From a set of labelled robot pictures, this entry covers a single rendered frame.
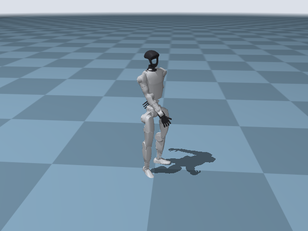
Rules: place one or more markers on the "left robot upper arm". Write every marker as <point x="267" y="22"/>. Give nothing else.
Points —
<point x="164" y="73"/>

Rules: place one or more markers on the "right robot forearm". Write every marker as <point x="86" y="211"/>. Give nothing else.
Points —
<point x="154" y="105"/>

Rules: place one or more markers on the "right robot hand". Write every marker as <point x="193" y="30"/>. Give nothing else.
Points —
<point x="165" y="120"/>

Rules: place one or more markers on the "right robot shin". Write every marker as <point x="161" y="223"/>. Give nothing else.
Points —
<point x="146" y="155"/>

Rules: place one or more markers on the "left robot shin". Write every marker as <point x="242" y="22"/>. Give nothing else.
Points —
<point x="160" y="147"/>

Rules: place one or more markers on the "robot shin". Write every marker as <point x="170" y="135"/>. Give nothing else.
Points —
<point x="146" y="155"/>
<point x="160" y="147"/>

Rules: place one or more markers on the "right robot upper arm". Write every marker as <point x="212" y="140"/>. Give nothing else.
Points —
<point x="142" y="80"/>

